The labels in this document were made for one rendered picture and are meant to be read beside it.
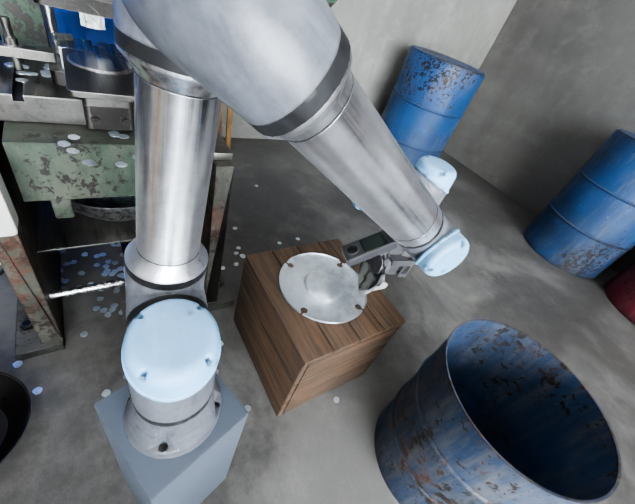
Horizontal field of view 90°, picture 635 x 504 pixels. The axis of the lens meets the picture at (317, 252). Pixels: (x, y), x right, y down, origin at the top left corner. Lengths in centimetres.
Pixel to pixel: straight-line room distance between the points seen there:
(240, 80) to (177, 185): 20
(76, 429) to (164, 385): 74
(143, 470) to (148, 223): 38
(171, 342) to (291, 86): 34
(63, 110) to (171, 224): 58
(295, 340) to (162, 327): 47
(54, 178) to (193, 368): 64
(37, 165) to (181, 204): 55
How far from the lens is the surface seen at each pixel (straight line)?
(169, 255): 47
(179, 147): 38
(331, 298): 98
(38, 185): 96
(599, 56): 359
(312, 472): 113
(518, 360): 117
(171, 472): 63
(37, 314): 118
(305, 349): 86
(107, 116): 94
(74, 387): 122
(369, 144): 29
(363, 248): 68
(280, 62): 22
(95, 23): 104
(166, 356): 44
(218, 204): 97
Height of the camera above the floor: 106
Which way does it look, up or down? 39 degrees down
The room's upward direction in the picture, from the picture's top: 21 degrees clockwise
